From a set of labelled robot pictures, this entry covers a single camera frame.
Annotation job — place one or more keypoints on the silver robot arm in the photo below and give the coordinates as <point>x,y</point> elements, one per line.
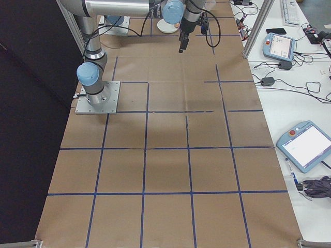
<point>90,51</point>

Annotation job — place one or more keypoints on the white round plate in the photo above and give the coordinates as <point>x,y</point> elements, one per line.
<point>166,29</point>

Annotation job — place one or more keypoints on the dark printed box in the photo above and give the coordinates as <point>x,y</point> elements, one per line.
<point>156,9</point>

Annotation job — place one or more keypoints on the small grey adapter box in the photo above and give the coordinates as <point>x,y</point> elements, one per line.
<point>245,33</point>
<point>241,23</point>

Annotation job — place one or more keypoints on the small black device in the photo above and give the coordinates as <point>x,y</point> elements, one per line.
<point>243,2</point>

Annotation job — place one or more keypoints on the black smartphone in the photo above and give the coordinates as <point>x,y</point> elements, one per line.
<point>276,31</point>

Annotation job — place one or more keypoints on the black power adapter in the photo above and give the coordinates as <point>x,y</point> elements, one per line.
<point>285,65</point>
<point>267,81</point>

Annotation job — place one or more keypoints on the grey teach pendant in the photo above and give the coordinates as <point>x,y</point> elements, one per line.
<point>279,46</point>
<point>305,144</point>

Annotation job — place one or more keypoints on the white keyboard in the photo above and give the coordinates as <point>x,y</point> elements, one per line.
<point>291,11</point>

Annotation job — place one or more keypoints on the black power strip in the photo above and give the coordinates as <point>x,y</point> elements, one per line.
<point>313,34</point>

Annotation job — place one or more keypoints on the white marker pen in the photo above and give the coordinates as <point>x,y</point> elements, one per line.
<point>291,169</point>

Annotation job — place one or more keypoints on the dark folded umbrella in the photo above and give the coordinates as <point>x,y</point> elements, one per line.
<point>316,187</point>

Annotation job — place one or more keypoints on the aluminium extrusion bar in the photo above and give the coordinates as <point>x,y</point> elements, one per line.
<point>313,244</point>
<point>26,244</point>

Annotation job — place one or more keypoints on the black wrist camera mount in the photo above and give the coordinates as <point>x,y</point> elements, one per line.
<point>204,25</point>

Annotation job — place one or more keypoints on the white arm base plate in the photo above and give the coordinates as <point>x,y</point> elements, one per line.
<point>122,29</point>
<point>113,103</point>

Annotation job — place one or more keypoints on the aluminium camera post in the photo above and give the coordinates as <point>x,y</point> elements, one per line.
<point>257,28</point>

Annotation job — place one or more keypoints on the black frame cover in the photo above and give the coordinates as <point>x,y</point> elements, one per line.
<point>26,103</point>

